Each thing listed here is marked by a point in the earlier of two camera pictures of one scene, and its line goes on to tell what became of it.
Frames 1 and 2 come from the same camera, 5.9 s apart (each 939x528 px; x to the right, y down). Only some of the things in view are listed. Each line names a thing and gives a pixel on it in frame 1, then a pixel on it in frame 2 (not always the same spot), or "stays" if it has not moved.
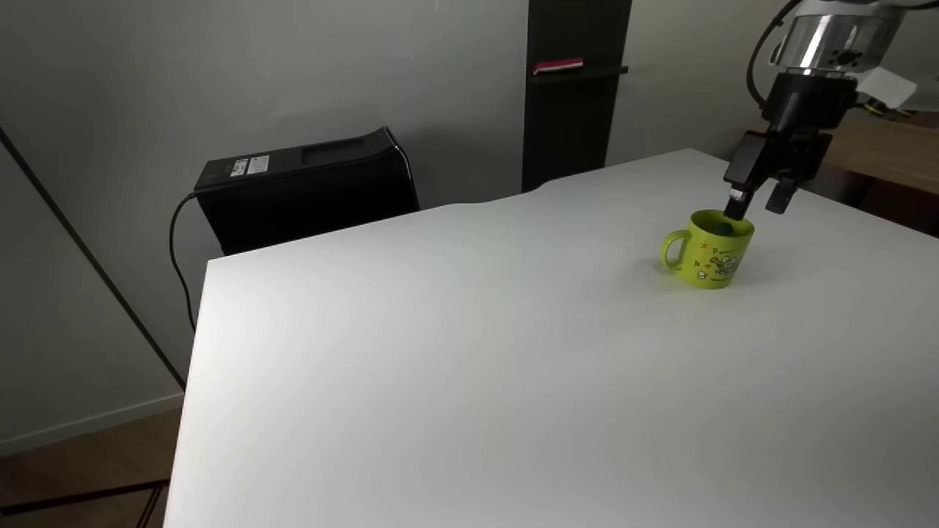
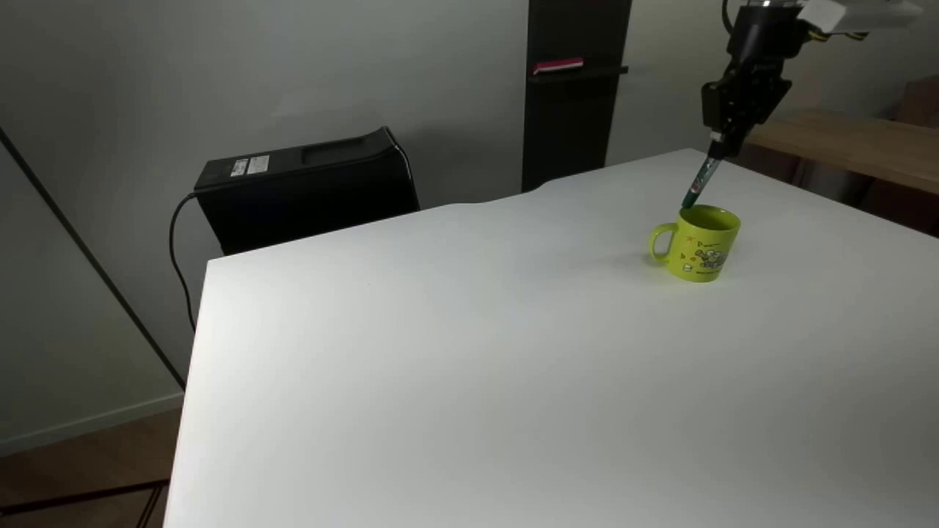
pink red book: (559, 66) stays
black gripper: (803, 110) -> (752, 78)
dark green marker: (734, 210) -> (703, 179)
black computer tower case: (298, 191) stays
